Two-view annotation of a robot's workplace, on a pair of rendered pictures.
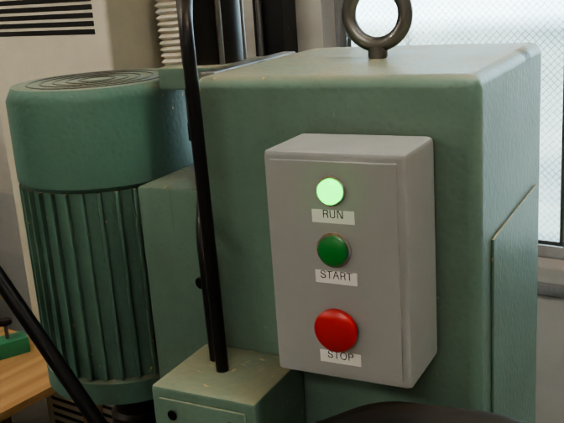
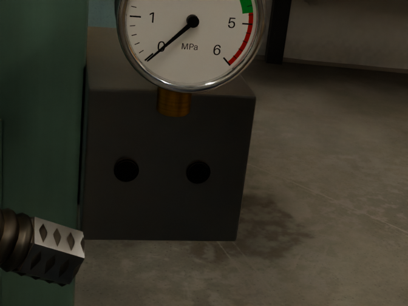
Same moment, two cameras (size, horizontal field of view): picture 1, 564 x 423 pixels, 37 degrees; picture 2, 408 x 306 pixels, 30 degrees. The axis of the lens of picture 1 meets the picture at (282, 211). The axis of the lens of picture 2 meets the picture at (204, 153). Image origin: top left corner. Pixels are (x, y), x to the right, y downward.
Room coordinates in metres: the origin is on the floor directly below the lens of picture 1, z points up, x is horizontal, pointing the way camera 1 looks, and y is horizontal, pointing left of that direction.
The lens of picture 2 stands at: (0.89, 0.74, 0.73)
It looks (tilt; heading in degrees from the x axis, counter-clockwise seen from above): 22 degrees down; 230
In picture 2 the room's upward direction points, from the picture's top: 7 degrees clockwise
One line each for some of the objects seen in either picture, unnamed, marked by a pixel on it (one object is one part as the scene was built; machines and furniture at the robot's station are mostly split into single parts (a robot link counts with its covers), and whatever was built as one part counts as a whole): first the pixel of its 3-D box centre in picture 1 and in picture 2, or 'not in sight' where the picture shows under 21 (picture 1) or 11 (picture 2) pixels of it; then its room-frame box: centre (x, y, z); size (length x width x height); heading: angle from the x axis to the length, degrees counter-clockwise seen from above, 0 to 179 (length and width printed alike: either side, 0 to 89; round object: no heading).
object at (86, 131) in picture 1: (117, 231); not in sight; (0.82, 0.17, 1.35); 0.18 x 0.18 x 0.31
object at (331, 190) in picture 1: (329, 191); not in sight; (0.52, -0.03, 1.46); 0.02 x 0.01 x 0.02; 62
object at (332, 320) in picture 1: (336, 330); not in sight; (0.52, -0.03, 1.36); 0.03 x 0.01 x 0.03; 62
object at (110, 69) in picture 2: not in sight; (158, 127); (0.66, 0.42, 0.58); 0.12 x 0.08 x 0.08; 62
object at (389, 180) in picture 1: (353, 256); not in sight; (0.55, -0.05, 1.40); 0.10 x 0.06 x 0.16; 62
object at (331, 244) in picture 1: (332, 251); not in sight; (0.52, -0.03, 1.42); 0.02 x 0.01 x 0.02; 62
